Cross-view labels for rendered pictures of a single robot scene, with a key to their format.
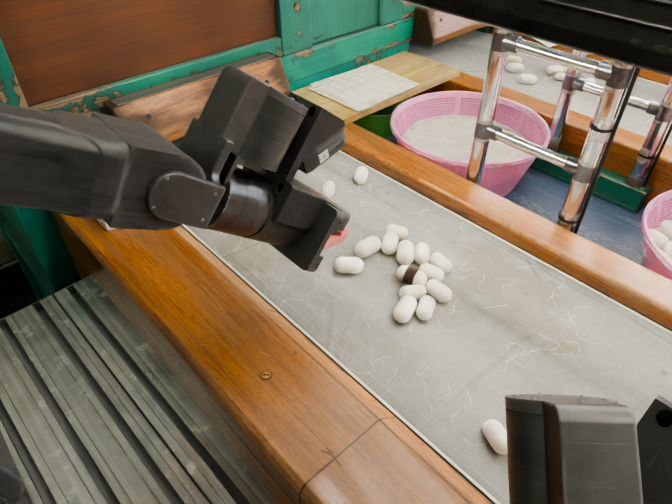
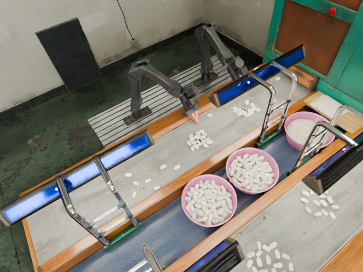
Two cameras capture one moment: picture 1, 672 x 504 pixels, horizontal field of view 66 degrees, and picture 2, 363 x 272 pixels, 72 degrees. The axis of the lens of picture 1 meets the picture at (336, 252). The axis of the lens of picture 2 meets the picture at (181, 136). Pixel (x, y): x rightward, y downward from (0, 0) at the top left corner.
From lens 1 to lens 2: 1.45 m
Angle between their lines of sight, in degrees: 67
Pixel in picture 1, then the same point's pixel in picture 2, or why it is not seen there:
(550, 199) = (291, 156)
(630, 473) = (187, 88)
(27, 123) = (217, 44)
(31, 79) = (277, 45)
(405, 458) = (206, 103)
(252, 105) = (233, 60)
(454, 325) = (232, 115)
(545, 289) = (242, 131)
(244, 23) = (320, 67)
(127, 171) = (219, 54)
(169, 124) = not seen: hidden behind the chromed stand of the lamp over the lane
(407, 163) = not seen: hidden behind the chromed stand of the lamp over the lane
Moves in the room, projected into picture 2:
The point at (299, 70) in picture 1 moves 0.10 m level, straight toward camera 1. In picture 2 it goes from (327, 89) to (309, 89)
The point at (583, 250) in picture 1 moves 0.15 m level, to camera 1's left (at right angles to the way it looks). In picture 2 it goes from (250, 136) to (249, 116)
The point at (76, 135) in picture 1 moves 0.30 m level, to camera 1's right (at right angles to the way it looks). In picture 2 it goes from (219, 48) to (216, 79)
